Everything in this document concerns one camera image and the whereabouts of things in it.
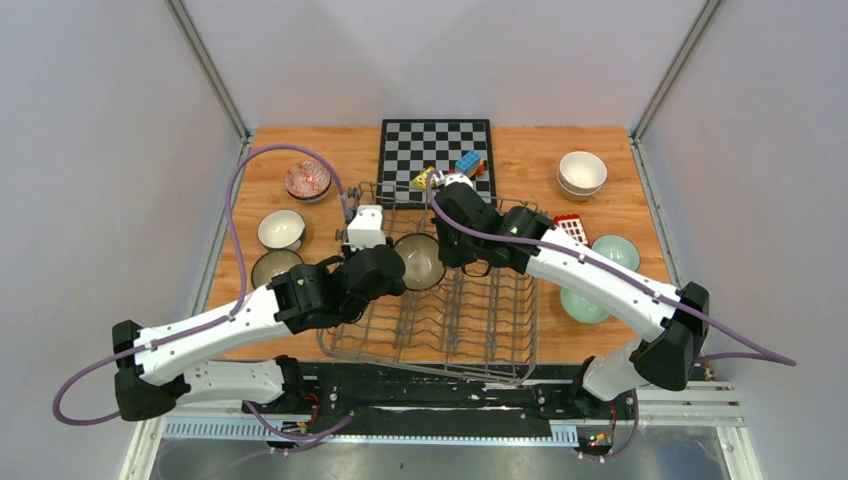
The dark teal glazed bowl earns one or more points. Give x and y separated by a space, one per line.
271 264

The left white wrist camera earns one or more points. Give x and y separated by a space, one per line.
366 228

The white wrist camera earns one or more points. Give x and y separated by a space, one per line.
366 228
454 178

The red toy block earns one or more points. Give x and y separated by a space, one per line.
573 225

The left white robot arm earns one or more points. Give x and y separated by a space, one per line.
162 367

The black patterned bowl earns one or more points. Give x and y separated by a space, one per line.
420 255

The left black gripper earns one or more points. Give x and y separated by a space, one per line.
349 254

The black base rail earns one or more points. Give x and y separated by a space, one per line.
399 403

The blue zigzag bowl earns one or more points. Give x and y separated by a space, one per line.
307 178

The mint green bowl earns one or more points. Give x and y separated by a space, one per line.
581 309

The teal white dotted bowl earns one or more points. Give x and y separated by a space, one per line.
282 230

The blue orange toy truck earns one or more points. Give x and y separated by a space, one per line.
471 164

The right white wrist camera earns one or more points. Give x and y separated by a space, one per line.
454 178

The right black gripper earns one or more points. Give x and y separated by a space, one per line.
449 259

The grey wire dish rack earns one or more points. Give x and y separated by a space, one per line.
477 323

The light blue striped bowl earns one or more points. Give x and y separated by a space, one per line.
618 249

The yellow toy car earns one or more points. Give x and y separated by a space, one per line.
420 181

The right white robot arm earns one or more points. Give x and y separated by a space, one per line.
664 318

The black white checkerboard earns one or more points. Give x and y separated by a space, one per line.
409 146

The beige floral bowl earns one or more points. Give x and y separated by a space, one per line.
573 196

